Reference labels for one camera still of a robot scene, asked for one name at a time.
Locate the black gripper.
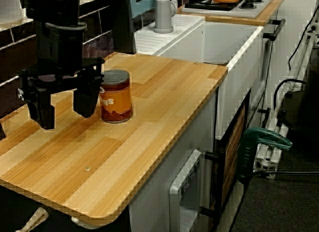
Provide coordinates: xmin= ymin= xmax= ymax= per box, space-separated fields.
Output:
xmin=16 ymin=20 xmax=106 ymax=130

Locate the orange beans can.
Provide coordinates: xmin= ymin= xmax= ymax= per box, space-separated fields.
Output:
xmin=99 ymin=69 xmax=134 ymax=124

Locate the dark tiled backsplash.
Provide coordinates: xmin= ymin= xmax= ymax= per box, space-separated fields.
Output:
xmin=0 ymin=4 xmax=118 ymax=118

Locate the white shelf ledge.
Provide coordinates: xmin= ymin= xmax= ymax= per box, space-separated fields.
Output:
xmin=0 ymin=0 xmax=118 ymax=30

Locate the white hook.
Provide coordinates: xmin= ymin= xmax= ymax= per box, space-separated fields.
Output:
xmin=71 ymin=216 xmax=100 ymax=229

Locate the teal plastic bin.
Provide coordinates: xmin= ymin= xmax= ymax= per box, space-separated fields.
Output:
xmin=128 ymin=0 xmax=160 ymax=19

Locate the white kitchen cabinet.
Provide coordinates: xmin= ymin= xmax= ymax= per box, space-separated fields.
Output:
xmin=128 ymin=92 xmax=217 ymax=232

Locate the grey toy faucet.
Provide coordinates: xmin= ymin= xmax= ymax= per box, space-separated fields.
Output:
xmin=153 ymin=0 xmax=179 ymax=34

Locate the grey toy dishwasher panel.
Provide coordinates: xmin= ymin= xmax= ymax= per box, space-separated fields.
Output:
xmin=168 ymin=149 xmax=202 ymax=232

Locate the black stove grate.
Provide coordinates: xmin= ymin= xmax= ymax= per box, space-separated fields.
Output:
xmin=185 ymin=0 xmax=252 ymax=11

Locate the white toy sink unit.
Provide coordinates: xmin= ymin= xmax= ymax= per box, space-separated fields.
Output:
xmin=134 ymin=14 xmax=264 ymax=140

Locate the green clamp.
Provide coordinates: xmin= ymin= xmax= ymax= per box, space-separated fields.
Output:
xmin=236 ymin=127 xmax=319 ymax=185

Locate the grey toy stove top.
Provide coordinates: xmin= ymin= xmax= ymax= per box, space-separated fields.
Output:
xmin=181 ymin=0 xmax=275 ymax=19

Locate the black stove knob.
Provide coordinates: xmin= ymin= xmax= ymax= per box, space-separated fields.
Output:
xmin=239 ymin=0 xmax=257 ymax=9

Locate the cream wooden handle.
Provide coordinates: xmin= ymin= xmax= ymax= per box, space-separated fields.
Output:
xmin=14 ymin=207 xmax=49 ymax=232

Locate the thick black cable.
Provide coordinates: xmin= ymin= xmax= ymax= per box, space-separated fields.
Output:
xmin=273 ymin=79 xmax=307 ymax=110

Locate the aluminium frame rail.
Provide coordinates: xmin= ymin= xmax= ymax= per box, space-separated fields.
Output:
xmin=253 ymin=22 xmax=319 ymax=180

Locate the black oven handle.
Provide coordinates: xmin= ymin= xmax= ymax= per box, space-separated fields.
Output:
xmin=264 ymin=18 xmax=286 ymax=42

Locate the thin black cable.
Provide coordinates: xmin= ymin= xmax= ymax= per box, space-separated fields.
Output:
xmin=288 ymin=7 xmax=319 ymax=70

